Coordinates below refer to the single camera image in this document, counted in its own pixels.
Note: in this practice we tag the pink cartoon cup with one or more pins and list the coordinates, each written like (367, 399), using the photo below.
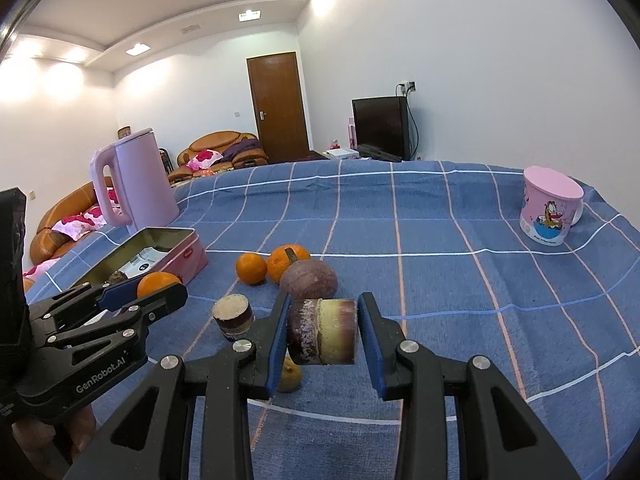
(547, 210)

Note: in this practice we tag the pink floral cushion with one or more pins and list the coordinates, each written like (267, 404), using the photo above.
(42, 269)
(95, 215)
(204, 159)
(72, 227)

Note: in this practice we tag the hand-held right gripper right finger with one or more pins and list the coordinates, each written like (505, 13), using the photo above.
(372, 350)

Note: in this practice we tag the brown wooden door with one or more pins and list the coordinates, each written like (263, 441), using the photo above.
(277, 110)

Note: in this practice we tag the blue plaid blanket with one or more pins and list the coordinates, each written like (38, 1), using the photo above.
(450, 260)

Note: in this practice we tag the pink electric kettle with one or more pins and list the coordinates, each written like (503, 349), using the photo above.
(140, 180)

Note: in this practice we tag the square ceiling light panel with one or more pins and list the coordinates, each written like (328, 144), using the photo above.
(138, 49)

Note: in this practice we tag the white flat box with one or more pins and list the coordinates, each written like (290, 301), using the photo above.
(342, 153)

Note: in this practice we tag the dark shelf rack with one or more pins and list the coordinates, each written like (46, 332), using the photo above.
(166, 160)

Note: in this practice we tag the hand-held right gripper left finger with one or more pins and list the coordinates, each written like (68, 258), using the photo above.
(277, 350)

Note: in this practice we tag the brown leather armchair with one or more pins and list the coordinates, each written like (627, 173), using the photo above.
(220, 140)

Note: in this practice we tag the brown leather sofa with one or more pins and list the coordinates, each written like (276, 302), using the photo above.
(50, 220)

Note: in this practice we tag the white wall outlet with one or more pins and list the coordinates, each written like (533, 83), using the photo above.
(409, 86)

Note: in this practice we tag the white ceiling fixture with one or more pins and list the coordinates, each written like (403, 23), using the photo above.
(249, 15)

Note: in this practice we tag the orange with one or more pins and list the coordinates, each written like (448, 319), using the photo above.
(251, 269)
(155, 284)
(280, 267)

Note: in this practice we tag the black television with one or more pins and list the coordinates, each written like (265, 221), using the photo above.
(380, 122)

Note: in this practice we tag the pink tin box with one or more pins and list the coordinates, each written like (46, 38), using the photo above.
(192, 260)

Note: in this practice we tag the round purple fruit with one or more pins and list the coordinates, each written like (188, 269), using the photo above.
(307, 280)

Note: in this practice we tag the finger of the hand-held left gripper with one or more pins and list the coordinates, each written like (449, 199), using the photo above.
(117, 294)
(165, 302)

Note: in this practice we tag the person's left hand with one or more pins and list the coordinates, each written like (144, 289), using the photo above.
(45, 435)

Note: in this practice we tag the white paper packet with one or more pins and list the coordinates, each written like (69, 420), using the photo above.
(145, 260)

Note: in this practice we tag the yellowish brown fruit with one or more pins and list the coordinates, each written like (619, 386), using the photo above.
(291, 375)

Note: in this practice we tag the purple cloth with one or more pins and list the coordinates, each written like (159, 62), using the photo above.
(242, 150)

